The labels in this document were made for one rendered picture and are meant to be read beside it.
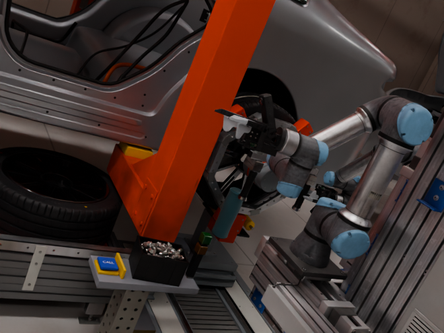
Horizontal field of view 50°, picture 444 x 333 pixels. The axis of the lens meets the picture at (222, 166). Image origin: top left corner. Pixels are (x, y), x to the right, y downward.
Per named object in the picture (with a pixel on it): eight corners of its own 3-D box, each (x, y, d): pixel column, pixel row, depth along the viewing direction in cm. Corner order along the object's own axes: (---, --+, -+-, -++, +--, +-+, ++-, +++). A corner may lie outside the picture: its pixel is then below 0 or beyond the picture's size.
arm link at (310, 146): (322, 173, 145) (334, 147, 143) (291, 162, 141) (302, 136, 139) (312, 163, 152) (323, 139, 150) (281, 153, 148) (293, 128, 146)
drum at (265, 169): (258, 177, 262) (268, 154, 258) (277, 195, 245) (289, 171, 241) (236, 172, 255) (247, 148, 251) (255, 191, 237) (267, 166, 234)
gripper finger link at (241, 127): (230, 137, 128) (249, 142, 135) (238, 117, 127) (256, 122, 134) (222, 134, 129) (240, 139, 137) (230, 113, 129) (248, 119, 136)
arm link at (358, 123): (386, 82, 163) (258, 148, 162) (404, 90, 153) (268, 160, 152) (395, 111, 168) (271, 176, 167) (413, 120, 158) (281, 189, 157)
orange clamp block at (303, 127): (293, 136, 261) (306, 126, 262) (300, 142, 255) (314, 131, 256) (288, 127, 257) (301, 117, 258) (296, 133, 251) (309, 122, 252)
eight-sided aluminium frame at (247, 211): (271, 215, 278) (312, 129, 263) (277, 221, 272) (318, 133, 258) (189, 199, 249) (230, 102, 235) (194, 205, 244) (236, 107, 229)
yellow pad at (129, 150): (143, 150, 259) (145, 142, 258) (150, 161, 248) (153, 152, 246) (118, 145, 252) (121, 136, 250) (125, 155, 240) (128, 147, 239)
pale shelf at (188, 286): (182, 270, 212) (185, 264, 212) (197, 295, 199) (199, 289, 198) (88, 261, 190) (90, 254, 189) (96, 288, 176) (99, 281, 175)
